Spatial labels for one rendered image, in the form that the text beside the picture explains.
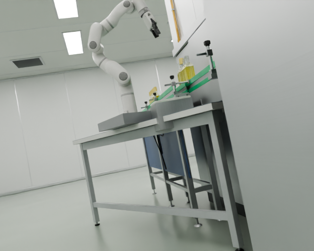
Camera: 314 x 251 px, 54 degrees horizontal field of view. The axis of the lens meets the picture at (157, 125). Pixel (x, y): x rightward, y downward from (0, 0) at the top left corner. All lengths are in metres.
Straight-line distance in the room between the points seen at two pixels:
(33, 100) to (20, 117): 0.50
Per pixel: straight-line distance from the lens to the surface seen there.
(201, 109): 1.54
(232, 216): 1.61
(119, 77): 2.08
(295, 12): 0.79
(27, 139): 8.02
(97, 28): 2.18
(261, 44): 0.90
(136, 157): 7.92
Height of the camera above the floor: 0.63
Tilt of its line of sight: 2 degrees up
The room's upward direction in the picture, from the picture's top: 11 degrees counter-clockwise
